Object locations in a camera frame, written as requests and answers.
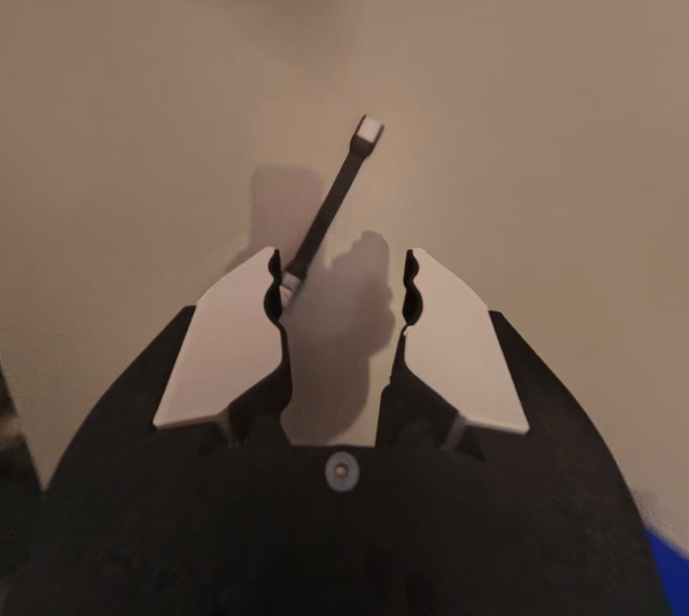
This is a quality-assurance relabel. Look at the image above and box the blue plastic bin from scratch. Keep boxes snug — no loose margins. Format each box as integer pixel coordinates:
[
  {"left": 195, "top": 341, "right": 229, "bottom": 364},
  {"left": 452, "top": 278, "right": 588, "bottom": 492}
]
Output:
[{"left": 643, "top": 526, "right": 689, "bottom": 582}]

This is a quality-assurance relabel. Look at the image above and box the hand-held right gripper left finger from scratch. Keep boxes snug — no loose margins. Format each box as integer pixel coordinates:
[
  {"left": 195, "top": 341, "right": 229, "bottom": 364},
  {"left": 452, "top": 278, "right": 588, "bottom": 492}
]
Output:
[{"left": 152, "top": 246, "right": 293, "bottom": 446}]

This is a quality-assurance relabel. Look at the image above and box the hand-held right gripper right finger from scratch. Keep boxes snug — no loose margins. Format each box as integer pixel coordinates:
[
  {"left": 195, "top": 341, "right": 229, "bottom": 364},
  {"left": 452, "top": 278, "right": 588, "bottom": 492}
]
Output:
[{"left": 375, "top": 248, "right": 531, "bottom": 448}]

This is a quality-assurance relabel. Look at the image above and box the black usb cable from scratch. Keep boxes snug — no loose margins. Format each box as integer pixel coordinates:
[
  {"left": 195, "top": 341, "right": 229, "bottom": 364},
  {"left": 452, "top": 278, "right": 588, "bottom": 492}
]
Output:
[{"left": 280, "top": 114, "right": 385, "bottom": 312}]

